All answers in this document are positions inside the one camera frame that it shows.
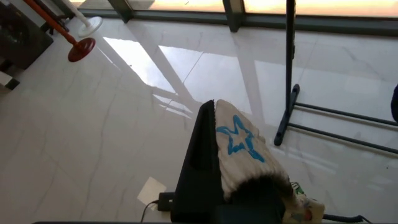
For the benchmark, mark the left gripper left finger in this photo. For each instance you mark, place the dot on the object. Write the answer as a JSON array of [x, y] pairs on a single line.
[[199, 174]]

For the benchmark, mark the black clothes rack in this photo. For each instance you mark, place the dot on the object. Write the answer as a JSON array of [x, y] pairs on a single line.
[[289, 46]]

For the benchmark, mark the window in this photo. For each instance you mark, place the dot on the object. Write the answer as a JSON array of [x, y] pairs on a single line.
[[264, 20]]

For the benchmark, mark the red round-base stand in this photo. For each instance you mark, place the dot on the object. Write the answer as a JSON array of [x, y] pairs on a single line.
[[82, 49]]

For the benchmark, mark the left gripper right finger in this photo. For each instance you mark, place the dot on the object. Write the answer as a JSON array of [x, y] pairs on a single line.
[[258, 202]]

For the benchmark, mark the white round object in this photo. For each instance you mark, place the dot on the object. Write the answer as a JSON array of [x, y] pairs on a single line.
[[90, 26]]

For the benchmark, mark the black power adapter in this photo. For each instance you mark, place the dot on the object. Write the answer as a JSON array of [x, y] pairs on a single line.
[[164, 201]]

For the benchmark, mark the cream printed garment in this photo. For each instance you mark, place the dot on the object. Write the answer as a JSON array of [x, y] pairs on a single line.
[[242, 161]]

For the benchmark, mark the black cabinet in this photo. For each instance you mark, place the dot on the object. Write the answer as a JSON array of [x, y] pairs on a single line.
[[18, 40]]

